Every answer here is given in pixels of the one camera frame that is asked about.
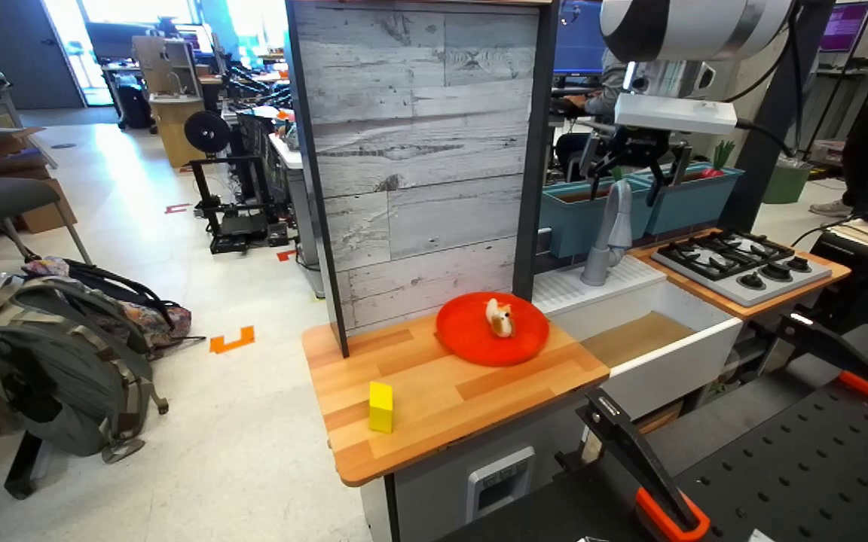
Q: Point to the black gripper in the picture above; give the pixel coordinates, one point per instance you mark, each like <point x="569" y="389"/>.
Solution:
<point x="644" y="150"/>

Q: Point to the grey toy faucet spout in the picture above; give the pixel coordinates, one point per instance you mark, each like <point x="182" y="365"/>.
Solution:
<point x="609" y="236"/>

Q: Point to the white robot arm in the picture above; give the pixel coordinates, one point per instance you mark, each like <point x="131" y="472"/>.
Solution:
<point x="693" y="25"/>

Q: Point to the teal planter box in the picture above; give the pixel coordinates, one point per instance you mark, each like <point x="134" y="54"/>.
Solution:
<point x="701" y="197"/>
<point x="569" y="221"/>

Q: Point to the red toy radish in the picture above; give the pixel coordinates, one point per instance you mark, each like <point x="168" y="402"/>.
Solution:
<point x="723" y="156"/>

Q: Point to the grey toy stove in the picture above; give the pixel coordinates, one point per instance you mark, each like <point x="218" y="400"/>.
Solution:
<point x="736" y="264"/>

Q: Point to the green bin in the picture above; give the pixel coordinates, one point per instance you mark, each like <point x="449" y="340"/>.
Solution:
<point x="784" y="182"/>

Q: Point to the black pole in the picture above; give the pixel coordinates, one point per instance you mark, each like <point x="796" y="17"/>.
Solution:
<point x="774" y="121"/>

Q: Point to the black stove knob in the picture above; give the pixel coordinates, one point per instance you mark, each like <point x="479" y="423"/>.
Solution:
<point x="751" y="282"/>

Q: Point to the white toy sink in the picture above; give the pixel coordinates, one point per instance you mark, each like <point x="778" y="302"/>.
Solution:
<point x="654" y="351"/>

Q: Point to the small cream toy food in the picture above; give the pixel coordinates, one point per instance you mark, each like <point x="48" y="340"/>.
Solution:
<point x="499" y="319"/>

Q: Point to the orange round plate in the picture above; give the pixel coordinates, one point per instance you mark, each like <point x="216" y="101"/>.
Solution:
<point x="468" y="335"/>

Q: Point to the purple monitor screen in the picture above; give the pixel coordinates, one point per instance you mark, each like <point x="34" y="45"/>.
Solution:
<point x="846" y="25"/>

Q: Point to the wooden toy kitchen counter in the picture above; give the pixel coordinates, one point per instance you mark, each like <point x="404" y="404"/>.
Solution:
<point x="434" y="397"/>

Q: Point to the black perforated board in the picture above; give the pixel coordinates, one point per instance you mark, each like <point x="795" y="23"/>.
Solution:
<point x="805" y="472"/>

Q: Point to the yellow block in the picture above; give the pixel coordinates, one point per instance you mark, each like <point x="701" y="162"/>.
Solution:
<point x="381" y="409"/>

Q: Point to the black floor stand machine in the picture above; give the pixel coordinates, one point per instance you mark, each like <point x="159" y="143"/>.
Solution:
<point x="234" y="190"/>

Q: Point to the orange floor tape marker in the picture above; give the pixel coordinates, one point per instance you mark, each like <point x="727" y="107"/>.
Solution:
<point x="234" y="342"/>

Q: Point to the wooden cabinet cart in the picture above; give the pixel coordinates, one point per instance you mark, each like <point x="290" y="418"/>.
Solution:
<point x="176" y="101"/>

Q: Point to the grey black backpack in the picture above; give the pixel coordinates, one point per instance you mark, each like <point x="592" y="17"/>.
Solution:
<point x="72" y="351"/>

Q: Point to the grey wood wall panel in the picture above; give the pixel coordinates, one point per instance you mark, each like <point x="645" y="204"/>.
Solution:
<point x="414" y="152"/>

